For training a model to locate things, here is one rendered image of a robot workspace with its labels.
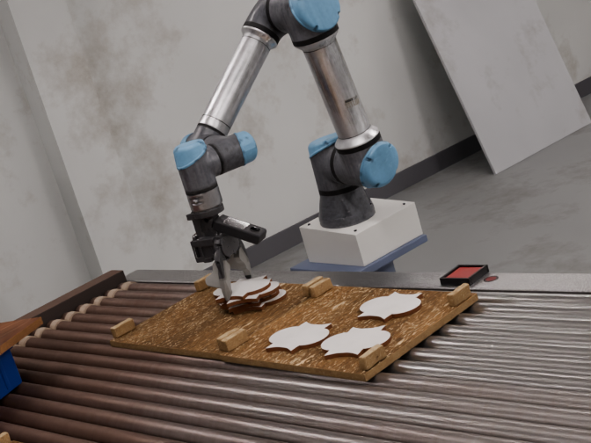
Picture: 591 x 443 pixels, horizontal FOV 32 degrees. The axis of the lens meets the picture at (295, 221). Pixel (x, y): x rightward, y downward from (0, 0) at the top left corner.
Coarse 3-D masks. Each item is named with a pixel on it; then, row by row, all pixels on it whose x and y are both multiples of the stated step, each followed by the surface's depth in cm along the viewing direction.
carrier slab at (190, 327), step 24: (216, 288) 256; (288, 288) 240; (168, 312) 249; (192, 312) 244; (216, 312) 238; (264, 312) 229; (120, 336) 242; (144, 336) 237; (168, 336) 232; (192, 336) 227; (216, 336) 222
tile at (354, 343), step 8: (352, 328) 201; (368, 328) 199; (376, 328) 197; (384, 328) 198; (336, 336) 200; (344, 336) 198; (352, 336) 197; (360, 336) 196; (368, 336) 195; (376, 336) 194; (384, 336) 192; (328, 344) 197; (336, 344) 196; (344, 344) 194; (352, 344) 193; (360, 344) 192; (368, 344) 191; (376, 344) 190; (384, 344) 190; (328, 352) 193; (336, 352) 192; (344, 352) 191; (352, 352) 189; (360, 352) 189
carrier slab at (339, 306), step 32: (352, 288) 227; (384, 288) 221; (288, 320) 219; (320, 320) 213; (352, 320) 208; (416, 320) 198; (448, 320) 197; (224, 352) 211; (256, 352) 206; (288, 352) 201; (320, 352) 196
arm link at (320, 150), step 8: (328, 136) 267; (336, 136) 262; (312, 144) 264; (320, 144) 262; (328, 144) 261; (312, 152) 264; (320, 152) 263; (328, 152) 262; (312, 160) 266; (320, 160) 264; (328, 160) 261; (312, 168) 269; (320, 168) 264; (328, 168) 262; (320, 176) 266; (328, 176) 264; (336, 176) 261; (320, 184) 267; (328, 184) 265; (336, 184) 265; (344, 184) 264
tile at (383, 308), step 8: (384, 296) 213; (392, 296) 212; (400, 296) 210; (408, 296) 209; (416, 296) 208; (368, 304) 211; (376, 304) 210; (384, 304) 209; (392, 304) 207; (400, 304) 206; (408, 304) 205; (416, 304) 204; (368, 312) 207; (376, 312) 206; (384, 312) 204; (392, 312) 203; (400, 312) 202; (408, 312) 202; (360, 320) 207; (384, 320) 201
